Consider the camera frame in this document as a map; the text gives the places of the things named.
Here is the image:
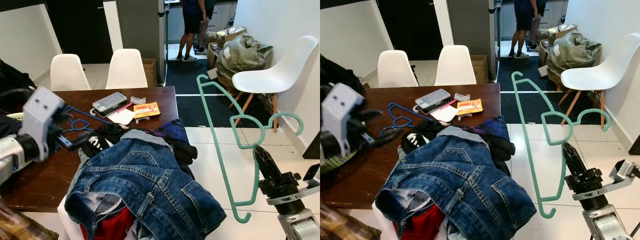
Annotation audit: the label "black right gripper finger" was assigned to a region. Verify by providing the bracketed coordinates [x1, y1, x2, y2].
[565, 143, 590, 178]
[254, 146, 271, 185]
[562, 143, 579, 181]
[257, 146, 282, 182]

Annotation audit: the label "blue plastic hanger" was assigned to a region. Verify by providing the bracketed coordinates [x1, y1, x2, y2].
[378, 102, 419, 137]
[62, 105, 115, 135]

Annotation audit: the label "teal plastic hanger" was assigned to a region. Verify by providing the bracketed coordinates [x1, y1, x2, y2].
[511, 71, 612, 219]
[196, 74, 305, 224]

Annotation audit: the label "blue denim jeans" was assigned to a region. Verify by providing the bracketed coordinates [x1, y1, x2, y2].
[375, 125, 538, 240]
[65, 128, 228, 240]

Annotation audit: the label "white plastic chair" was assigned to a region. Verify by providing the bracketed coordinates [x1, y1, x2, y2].
[231, 35, 320, 133]
[377, 50, 420, 89]
[434, 45, 477, 86]
[50, 53, 92, 92]
[560, 33, 640, 130]
[105, 48, 149, 90]

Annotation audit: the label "grey calculator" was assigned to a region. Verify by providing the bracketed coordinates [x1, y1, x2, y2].
[91, 92, 129, 117]
[416, 89, 452, 113]

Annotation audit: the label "black fabric bundle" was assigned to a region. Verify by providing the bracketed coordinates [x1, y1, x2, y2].
[0, 59, 37, 115]
[320, 54, 369, 101]

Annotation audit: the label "white paper sheet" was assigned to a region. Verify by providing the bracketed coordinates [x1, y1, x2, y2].
[430, 105, 458, 123]
[106, 108, 137, 126]

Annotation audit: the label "brown plaid cloth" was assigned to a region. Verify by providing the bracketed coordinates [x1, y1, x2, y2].
[0, 197, 60, 240]
[320, 202, 375, 240]

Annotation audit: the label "white cloth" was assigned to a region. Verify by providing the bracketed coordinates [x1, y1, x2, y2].
[56, 192, 108, 240]
[371, 192, 418, 240]

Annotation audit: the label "orange packet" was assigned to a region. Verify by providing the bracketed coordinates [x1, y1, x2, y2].
[456, 98, 484, 117]
[132, 102, 161, 120]

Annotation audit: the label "dark purple garment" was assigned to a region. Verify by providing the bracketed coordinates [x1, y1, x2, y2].
[475, 115, 510, 143]
[152, 118, 190, 147]

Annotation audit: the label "red garment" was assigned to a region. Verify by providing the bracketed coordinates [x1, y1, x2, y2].
[392, 202, 447, 240]
[80, 204, 137, 240]

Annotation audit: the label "brown cardboard box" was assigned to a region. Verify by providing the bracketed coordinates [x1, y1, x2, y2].
[206, 30, 222, 69]
[537, 27, 551, 67]
[471, 55, 488, 83]
[142, 58, 158, 89]

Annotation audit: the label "grey green plastic sack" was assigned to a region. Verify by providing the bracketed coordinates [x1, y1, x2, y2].
[546, 31, 603, 87]
[216, 34, 275, 91]

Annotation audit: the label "open cardboard box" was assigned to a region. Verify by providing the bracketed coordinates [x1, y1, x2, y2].
[216, 26, 248, 49]
[547, 23, 578, 45]

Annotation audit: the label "person in dark shorts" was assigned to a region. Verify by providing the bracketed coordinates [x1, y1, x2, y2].
[507, 0, 538, 59]
[176, 0, 205, 62]

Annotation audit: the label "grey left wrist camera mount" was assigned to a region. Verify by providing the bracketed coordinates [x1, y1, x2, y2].
[22, 86, 66, 162]
[321, 83, 365, 159]

